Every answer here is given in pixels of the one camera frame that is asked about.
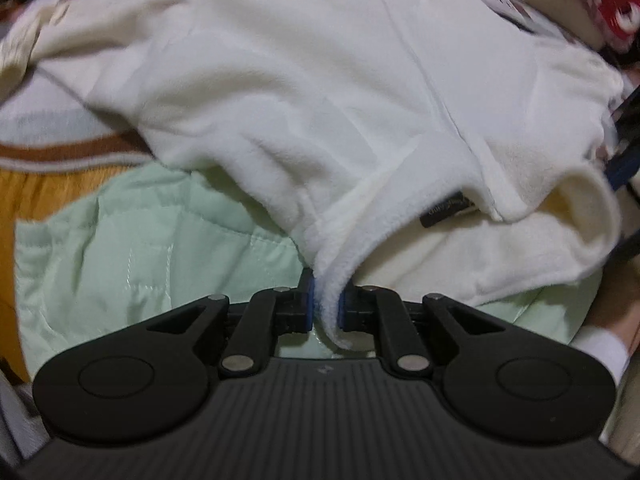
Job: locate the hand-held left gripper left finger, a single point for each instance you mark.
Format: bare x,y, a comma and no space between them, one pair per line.
310,302

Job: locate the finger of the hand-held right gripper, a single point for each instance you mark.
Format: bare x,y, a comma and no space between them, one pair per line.
624,170
625,250

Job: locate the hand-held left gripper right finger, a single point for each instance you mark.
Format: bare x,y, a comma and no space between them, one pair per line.
342,307

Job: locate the white fleece garment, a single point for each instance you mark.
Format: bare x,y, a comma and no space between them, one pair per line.
300,85

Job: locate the person's right forearm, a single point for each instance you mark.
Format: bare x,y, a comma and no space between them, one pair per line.
620,310

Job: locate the white quilted red-print bedspread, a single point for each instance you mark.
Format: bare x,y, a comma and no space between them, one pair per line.
615,5

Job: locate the pale green quilted cloth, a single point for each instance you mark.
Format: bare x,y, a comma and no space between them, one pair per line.
125,240

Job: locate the checkered cartoon rug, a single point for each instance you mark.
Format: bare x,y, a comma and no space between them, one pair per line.
50,115

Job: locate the beige bed frame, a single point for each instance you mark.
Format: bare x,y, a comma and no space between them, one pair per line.
560,5

